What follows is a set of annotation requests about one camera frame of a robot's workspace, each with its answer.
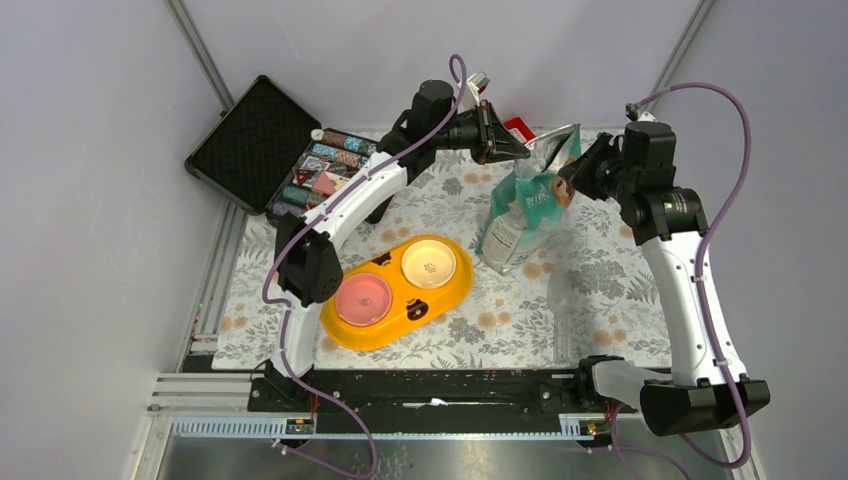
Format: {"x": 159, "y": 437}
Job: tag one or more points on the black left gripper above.
{"x": 492, "y": 141}

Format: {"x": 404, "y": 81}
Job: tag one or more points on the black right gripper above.
{"x": 577, "y": 175}

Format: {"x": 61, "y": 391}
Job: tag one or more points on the green dog food bag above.
{"x": 528, "y": 205}

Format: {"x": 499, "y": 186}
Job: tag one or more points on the clear plastic scoop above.
{"x": 561, "y": 301}

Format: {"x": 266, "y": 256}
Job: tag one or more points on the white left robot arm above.
{"x": 306, "y": 270}

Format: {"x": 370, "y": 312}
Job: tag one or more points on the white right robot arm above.
{"x": 708, "y": 386}

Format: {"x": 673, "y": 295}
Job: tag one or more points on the yellow double pet bowl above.
{"x": 398, "y": 291}

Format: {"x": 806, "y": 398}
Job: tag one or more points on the small red box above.
{"x": 519, "y": 129}

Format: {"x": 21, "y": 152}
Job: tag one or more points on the floral table mat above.
{"x": 505, "y": 322}

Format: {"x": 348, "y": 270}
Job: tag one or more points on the black poker chip case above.
{"x": 268, "y": 155}

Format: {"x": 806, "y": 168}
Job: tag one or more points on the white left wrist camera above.
{"x": 476, "y": 84}

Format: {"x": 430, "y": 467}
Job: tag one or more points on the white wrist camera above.
{"x": 643, "y": 116}
{"x": 476, "y": 84}

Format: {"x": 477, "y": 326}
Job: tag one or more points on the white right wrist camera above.
{"x": 643, "y": 116}

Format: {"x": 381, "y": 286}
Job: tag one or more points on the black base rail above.
{"x": 441, "y": 401}

